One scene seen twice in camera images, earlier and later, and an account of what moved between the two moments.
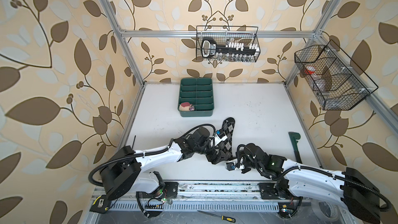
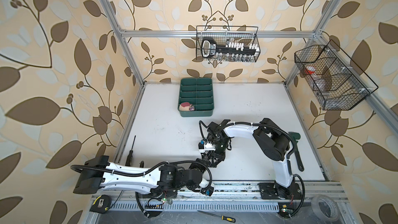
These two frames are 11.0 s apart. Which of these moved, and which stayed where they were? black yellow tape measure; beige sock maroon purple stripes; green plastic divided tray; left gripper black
Moved: left gripper black
Stayed: black yellow tape measure; green plastic divided tray; beige sock maroon purple stripes
